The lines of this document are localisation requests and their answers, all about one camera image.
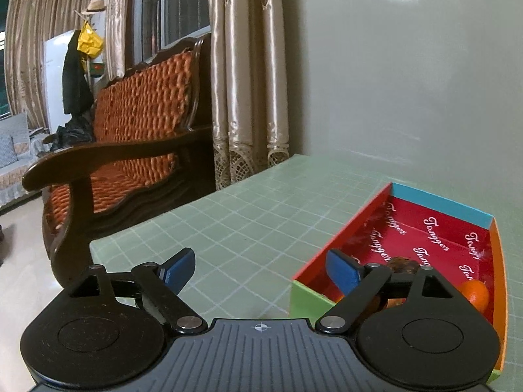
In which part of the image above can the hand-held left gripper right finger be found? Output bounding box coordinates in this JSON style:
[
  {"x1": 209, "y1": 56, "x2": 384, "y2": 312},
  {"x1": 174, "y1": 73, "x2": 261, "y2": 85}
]
[{"x1": 314, "y1": 248, "x2": 464, "y2": 334}]

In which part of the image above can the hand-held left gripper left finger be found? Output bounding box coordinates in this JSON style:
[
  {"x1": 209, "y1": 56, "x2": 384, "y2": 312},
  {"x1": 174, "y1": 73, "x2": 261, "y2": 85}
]
[{"x1": 61, "y1": 247, "x2": 207, "y2": 334}]

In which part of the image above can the large dark water chestnut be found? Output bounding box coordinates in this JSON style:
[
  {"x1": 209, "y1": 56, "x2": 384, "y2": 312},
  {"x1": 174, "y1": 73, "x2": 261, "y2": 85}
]
[{"x1": 387, "y1": 256, "x2": 421, "y2": 274}]

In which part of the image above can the colourful cardboard box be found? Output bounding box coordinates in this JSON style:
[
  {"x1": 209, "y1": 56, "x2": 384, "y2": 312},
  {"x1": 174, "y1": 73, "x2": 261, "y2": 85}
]
[{"x1": 290, "y1": 182, "x2": 508, "y2": 384}]

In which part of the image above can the wooden chair with orange cushion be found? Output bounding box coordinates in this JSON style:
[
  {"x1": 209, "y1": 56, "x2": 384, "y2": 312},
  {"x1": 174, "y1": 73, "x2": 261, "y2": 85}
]
[{"x1": 22, "y1": 33, "x2": 217, "y2": 290}]

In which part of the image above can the black bag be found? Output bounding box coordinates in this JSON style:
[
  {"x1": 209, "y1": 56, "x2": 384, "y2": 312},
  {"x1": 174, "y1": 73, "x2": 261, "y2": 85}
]
[{"x1": 43, "y1": 116, "x2": 96, "y2": 150}]

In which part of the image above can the grey sofa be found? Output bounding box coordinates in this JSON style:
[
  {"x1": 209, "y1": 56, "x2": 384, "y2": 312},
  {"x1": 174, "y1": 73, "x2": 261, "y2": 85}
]
[{"x1": 0, "y1": 112, "x2": 54, "y2": 209}]

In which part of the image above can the beige satin curtain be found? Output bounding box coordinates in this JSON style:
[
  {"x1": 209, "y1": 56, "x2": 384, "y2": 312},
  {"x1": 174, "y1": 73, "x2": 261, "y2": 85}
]
[
  {"x1": 4, "y1": 0, "x2": 99, "y2": 117},
  {"x1": 105, "y1": 0, "x2": 136, "y2": 81},
  {"x1": 206, "y1": 0, "x2": 291, "y2": 190}
]

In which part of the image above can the black coat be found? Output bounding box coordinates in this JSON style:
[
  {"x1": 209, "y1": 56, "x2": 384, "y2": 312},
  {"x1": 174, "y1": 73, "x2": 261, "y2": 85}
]
[{"x1": 62, "y1": 29, "x2": 93, "y2": 116}]

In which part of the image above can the coat rack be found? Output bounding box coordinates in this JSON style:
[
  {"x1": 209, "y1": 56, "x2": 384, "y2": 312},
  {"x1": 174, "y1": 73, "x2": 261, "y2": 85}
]
[{"x1": 74, "y1": 8, "x2": 101, "y2": 90}]

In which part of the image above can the white refrigerator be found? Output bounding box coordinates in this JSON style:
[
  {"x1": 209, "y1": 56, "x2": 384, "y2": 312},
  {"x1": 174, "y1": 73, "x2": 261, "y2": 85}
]
[{"x1": 43, "y1": 30, "x2": 82, "y2": 131}]

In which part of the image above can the yellow bag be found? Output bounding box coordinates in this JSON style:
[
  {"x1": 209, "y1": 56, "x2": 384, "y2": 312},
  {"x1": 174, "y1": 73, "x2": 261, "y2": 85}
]
[{"x1": 77, "y1": 22, "x2": 105, "y2": 58}]

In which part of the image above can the window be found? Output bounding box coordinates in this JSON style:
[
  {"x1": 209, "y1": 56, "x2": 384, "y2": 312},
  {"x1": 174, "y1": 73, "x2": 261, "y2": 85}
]
[{"x1": 131, "y1": 0, "x2": 213, "y2": 64}]

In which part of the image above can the straw hat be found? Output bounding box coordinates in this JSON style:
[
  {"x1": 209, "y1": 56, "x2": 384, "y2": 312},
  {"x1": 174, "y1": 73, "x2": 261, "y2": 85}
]
[{"x1": 80, "y1": 0, "x2": 108, "y2": 15}]

